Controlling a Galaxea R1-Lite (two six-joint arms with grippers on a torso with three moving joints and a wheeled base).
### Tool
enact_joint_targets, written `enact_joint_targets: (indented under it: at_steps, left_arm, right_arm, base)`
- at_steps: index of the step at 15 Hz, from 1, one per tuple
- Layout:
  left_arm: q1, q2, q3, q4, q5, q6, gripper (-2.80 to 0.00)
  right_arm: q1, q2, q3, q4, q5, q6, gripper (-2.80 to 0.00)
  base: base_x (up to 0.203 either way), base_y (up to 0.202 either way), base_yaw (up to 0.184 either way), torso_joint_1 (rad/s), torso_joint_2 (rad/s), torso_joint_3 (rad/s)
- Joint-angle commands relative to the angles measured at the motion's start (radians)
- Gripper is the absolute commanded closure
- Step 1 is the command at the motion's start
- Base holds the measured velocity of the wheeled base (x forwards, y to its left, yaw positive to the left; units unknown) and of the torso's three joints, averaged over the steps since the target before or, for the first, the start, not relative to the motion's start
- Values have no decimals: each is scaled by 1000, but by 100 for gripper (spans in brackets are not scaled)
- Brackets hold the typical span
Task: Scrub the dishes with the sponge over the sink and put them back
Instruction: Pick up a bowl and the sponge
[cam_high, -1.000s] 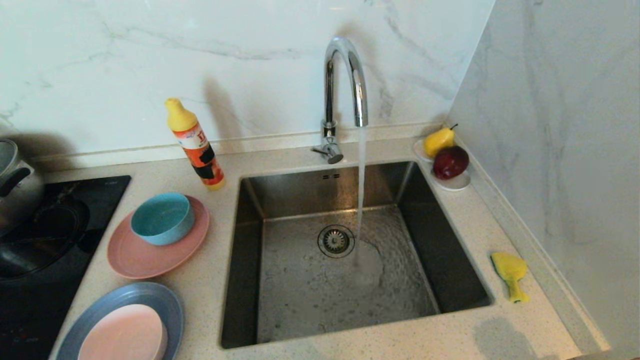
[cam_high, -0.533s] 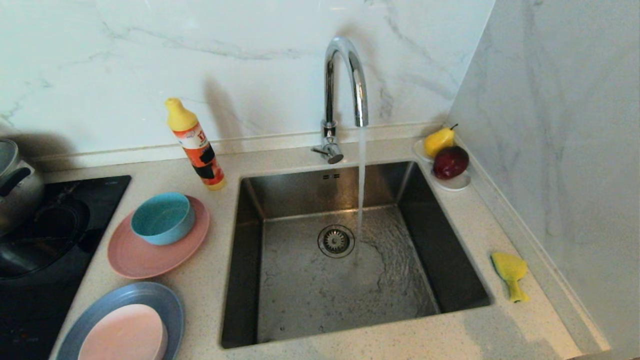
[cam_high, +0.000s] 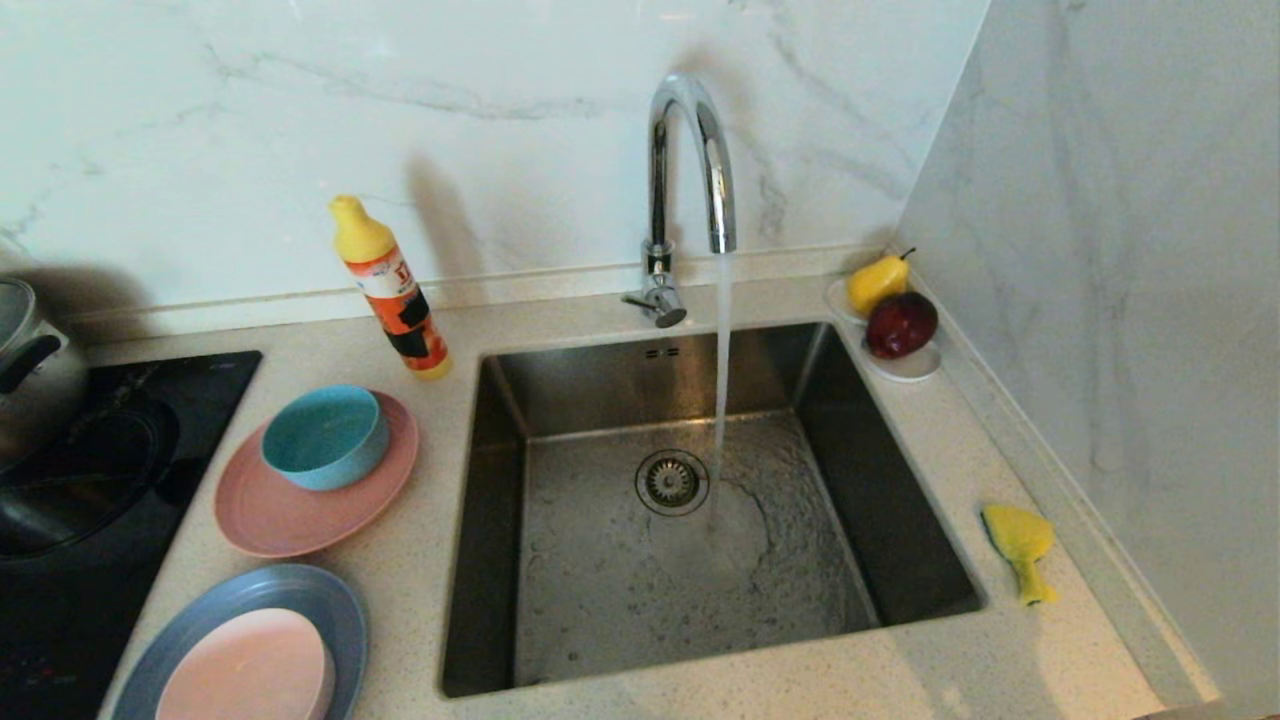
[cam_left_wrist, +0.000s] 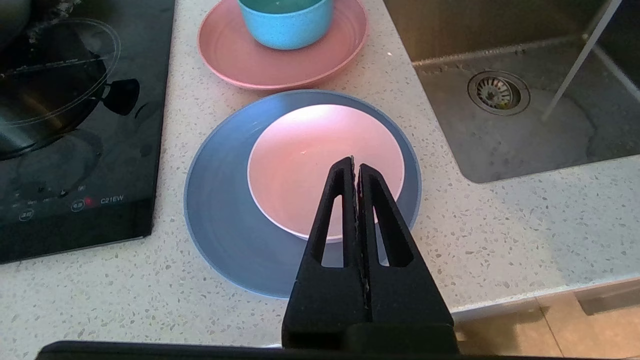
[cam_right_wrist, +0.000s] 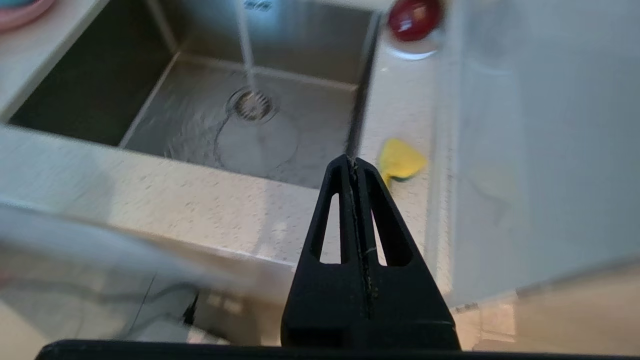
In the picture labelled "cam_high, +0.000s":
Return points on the chrome gooseneck faucet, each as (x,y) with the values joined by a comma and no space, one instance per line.
(657,200)

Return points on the yellow-capped orange dish soap bottle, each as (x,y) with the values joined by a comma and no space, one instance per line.
(390,290)

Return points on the teal bowl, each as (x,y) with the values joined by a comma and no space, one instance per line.
(322,437)

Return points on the stainless steel sink basin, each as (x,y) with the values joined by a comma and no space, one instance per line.
(600,610)

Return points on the round metal drain strainer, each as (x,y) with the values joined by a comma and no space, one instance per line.
(672,483)

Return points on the yellow pear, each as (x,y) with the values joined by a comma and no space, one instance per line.
(875,285)

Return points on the dark red apple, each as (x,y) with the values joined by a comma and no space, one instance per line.
(900,325)

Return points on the small white fruit dish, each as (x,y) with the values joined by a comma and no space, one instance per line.
(912,370)

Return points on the large blue-grey plate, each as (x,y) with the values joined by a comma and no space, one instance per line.
(335,600)

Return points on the large pink plate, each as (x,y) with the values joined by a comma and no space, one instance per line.
(280,530)

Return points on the black glass induction cooktop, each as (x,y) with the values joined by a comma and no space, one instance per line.
(205,390)

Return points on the pink bowl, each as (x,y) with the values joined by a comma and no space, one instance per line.
(250,670)

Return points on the black frying pan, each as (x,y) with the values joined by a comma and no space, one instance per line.
(90,470)

